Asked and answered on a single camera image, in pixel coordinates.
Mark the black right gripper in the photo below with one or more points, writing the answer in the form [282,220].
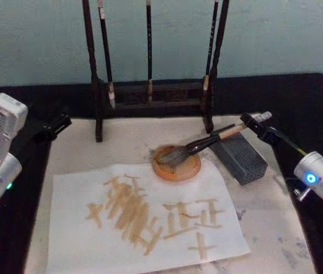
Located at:
[285,141]

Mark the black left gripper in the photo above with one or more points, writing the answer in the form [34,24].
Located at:
[31,142]

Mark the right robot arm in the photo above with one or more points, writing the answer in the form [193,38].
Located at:
[315,174]

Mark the dark grey rectangular block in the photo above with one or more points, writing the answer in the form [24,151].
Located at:
[241,162]

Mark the black table cloth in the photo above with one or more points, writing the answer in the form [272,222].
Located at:
[292,94]

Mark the dark wooden brush rack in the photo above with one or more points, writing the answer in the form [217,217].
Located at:
[95,71]

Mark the round brown ink dish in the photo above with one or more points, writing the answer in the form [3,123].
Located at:
[184,171]

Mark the black hanging brush white tip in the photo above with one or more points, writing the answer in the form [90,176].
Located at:
[106,51]

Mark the black hanging brush white characters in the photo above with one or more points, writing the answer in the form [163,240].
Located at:
[211,42]

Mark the white felt mat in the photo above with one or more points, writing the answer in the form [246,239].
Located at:
[270,228]

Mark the black hanging brush brown tip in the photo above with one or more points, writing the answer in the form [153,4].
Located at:
[149,42]

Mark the white paper with tan strokes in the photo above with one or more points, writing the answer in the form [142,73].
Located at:
[92,242]

